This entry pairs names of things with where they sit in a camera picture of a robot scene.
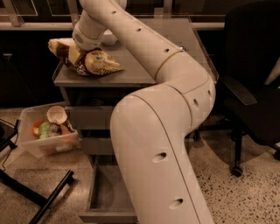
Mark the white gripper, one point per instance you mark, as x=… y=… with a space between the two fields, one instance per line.
x=84 y=40

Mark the black office chair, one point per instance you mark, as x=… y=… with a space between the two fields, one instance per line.
x=248 y=92

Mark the grey drawer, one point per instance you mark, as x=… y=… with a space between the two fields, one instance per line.
x=89 y=117
x=97 y=146
x=108 y=201

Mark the middle grey drawer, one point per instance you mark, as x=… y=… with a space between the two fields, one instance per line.
x=97 y=146

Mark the top grey drawer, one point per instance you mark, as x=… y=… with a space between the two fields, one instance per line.
x=89 y=117

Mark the green item in bin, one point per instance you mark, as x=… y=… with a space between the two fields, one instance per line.
x=44 y=130

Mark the white bowl in bin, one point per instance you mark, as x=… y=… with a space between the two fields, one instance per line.
x=56 y=114

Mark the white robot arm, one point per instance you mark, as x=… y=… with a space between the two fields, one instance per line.
x=148 y=127

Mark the white ceramic bowl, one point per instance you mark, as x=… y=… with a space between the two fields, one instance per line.
x=108 y=38

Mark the grey drawer cabinet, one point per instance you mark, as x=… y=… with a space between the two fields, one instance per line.
x=108 y=90

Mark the clear plastic storage bin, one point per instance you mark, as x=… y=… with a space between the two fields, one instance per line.
x=62 y=137

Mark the orange fruit in bin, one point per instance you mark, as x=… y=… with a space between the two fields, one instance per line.
x=35 y=127

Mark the bottom grey drawer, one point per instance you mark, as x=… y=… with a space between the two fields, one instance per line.
x=108 y=201

